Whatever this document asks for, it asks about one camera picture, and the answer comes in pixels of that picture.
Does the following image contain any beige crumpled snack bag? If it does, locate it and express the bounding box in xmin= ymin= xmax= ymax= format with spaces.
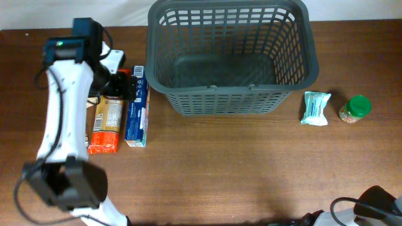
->
xmin=85 ymin=97 xmax=100 ymax=148

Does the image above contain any light green tissue packet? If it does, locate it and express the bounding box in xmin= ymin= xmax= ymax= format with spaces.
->
xmin=300 ymin=91 xmax=331 ymax=126

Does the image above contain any blue cardboard box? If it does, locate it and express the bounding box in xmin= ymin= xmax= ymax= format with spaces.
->
xmin=124 ymin=65 xmax=150 ymax=148

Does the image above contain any grey plastic basket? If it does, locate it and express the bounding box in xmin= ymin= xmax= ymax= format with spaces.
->
xmin=146 ymin=0 xmax=319 ymax=116

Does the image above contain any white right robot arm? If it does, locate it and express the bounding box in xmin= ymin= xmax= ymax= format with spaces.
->
xmin=290 ymin=185 xmax=401 ymax=226

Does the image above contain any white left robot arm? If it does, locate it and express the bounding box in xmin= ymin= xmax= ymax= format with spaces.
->
xmin=20 ymin=18 xmax=136 ymax=225

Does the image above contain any orange spaghetti package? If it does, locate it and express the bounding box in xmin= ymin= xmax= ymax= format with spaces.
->
xmin=87 ymin=68 xmax=131 ymax=154

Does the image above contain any green lid jar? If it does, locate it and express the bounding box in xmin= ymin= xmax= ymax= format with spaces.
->
xmin=339 ymin=95 xmax=372 ymax=124

